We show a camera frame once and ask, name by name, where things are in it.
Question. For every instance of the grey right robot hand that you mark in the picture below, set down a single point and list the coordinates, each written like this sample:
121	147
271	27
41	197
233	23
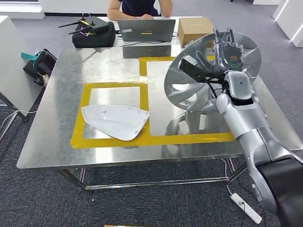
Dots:
228	56

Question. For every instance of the grey plastic wheel hubcap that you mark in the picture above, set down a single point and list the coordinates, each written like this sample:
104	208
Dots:
180	91

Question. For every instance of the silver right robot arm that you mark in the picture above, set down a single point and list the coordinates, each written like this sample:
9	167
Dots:
245	116

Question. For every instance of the white car body part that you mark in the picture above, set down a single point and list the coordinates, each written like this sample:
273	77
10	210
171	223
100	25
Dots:
113	120

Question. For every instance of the steel workbench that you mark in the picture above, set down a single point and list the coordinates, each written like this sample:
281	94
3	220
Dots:
59	125

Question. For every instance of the brown cardboard box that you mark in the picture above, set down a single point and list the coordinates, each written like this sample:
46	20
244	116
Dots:
194	29

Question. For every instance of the white plinth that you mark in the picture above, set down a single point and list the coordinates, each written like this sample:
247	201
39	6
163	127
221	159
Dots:
289	18

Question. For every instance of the grey laptop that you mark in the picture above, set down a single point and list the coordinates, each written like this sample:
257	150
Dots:
146	29

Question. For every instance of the person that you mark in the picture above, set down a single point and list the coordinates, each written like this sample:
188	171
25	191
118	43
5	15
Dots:
138	5

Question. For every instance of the white power strip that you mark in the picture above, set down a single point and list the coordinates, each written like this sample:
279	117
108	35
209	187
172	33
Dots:
247	209

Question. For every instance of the black router with antennas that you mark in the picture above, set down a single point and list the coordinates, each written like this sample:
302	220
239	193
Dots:
98	24

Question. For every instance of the black carrying case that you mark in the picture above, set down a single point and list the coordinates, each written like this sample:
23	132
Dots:
94	39

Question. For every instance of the white low platform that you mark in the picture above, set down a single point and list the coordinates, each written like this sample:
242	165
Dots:
21	10

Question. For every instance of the white desk steel legs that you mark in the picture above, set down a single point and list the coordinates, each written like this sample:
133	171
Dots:
13	62

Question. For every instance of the wrist camera with black bracket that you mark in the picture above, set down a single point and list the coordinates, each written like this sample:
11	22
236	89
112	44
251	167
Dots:
189	60

